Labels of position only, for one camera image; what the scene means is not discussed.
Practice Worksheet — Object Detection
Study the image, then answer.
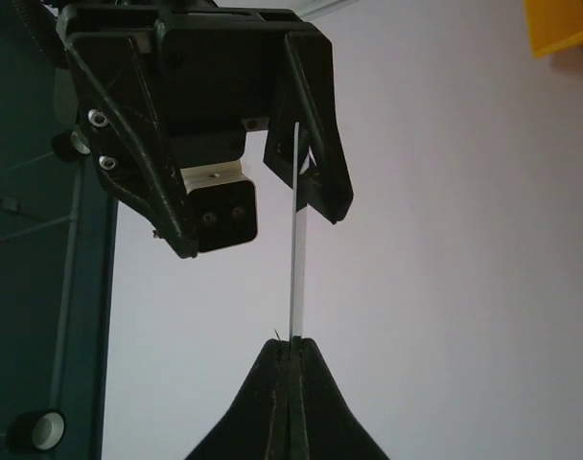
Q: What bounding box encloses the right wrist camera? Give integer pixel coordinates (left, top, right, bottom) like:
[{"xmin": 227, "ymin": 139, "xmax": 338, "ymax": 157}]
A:
[{"xmin": 180, "ymin": 160, "xmax": 258, "ymax": 253}]

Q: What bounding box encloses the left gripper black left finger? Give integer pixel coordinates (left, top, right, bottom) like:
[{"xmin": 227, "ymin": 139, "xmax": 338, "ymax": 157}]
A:
[{"xmin": 188, "ymin": 339, "xmax": 290, "ymax": 459}]

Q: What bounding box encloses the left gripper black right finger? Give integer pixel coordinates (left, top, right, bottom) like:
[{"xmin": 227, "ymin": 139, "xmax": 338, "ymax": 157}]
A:
[{"xmin": 289, "ymin": 336, "xmax": 387, "ymax": 459}]

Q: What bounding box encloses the yellow three-compartment bin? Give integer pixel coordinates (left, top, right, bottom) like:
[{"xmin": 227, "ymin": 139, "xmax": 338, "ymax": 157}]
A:
[{"xmin": 525, "ymin": 0, "xmax": 583, "ymax": 58}]

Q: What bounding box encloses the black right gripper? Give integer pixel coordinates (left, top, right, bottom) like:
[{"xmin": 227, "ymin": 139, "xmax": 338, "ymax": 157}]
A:
[{"xmin": 58, "ymin": 4, "xmax": 354, "ymax": 258}]

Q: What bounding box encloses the thin blue credit card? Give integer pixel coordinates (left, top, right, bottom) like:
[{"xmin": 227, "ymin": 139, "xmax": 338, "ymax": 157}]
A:
[{"xmin": 289, "ymin": 123, "xmax": 309, "ymax": 343}]

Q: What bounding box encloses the ceiling spotlight far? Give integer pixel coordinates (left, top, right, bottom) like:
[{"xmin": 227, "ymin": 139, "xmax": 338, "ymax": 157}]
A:
[{"xmin": 51, "ymin": 130, "xmax": 91, "ymax": 163}]

